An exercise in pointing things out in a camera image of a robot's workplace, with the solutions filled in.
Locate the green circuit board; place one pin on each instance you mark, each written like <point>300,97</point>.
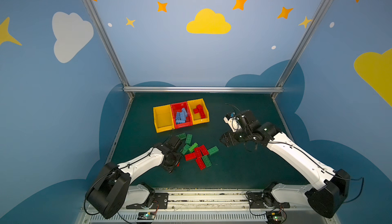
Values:
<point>146,216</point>
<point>274,218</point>

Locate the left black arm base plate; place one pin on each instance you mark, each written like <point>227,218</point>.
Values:
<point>157,200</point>

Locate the yellow plastic bin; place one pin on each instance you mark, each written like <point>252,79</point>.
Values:
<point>163,118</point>
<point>196,119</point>

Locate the left green circuit board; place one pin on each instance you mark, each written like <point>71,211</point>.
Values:
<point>146,216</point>

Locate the right green circuit board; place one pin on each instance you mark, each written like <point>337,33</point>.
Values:
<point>274,218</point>

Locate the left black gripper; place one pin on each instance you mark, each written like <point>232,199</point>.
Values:
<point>174,143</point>

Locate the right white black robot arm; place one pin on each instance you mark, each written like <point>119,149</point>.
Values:
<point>327,189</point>

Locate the aluminium frame left post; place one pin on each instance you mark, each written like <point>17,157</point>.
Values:
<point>93,13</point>

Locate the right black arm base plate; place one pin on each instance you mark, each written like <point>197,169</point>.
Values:
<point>258,200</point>

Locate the aluminium frame right post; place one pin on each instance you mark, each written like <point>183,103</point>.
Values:
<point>309,32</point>

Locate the aluminium frame post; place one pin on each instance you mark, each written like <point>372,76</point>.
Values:
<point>309,32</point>
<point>93,13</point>

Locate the left yellow plastic bin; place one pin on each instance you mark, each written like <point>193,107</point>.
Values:
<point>163,118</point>

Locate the aluminium frame back bar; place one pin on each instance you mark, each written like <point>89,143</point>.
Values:
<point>203,89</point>

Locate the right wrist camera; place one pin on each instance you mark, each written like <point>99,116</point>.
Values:
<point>231,120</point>

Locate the right yellow plastic bin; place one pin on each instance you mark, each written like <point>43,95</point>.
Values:
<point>196,119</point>

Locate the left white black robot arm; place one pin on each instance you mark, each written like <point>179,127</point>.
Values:
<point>112,188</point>

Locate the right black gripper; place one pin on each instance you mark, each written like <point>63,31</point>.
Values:
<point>231,137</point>

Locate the green lego brick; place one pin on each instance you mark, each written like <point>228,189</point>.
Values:
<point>213,150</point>
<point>185,149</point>
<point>182,136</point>
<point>188,140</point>
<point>206,161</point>
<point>192,147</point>

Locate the red plastic bin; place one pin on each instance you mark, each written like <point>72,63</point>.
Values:
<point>177,107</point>

